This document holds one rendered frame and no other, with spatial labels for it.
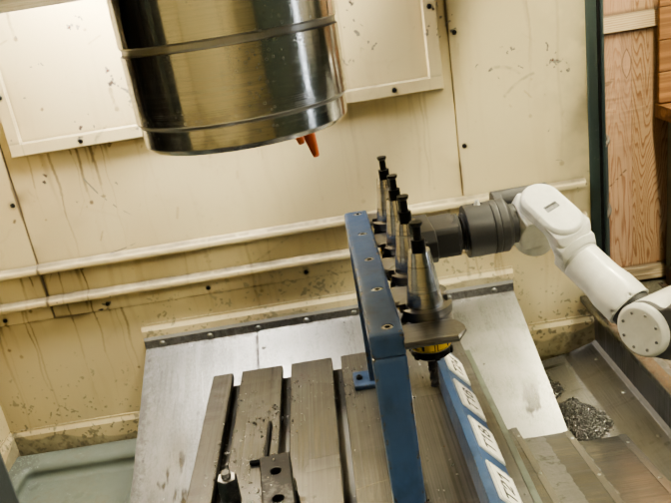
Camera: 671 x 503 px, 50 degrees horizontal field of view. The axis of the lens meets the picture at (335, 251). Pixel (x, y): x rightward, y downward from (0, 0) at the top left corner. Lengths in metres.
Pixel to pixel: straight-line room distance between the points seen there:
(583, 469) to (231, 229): 0.88
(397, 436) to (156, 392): 0.92
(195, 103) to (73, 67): 1.15
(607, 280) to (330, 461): 0.51
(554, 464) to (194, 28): 1.12
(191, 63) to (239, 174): 1.14
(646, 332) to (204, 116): 0.75
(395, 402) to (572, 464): 0.63
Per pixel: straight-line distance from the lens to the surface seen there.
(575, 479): 1.38
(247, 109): 0.48
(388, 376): 0.82
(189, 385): 1.69
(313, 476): 1.15
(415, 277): 0.84
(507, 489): 1.03
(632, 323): 1.08
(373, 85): 1.57
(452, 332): 0.81
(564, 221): 1.16
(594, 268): 1.15
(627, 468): 1.44
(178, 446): 1.61
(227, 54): 0.48
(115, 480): 1.86
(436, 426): 1.21
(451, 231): 1.15
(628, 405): 1.68
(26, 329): 1.85
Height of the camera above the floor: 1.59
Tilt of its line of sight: 20 degrees down
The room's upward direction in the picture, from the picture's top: 9 degrees counter-clockwise
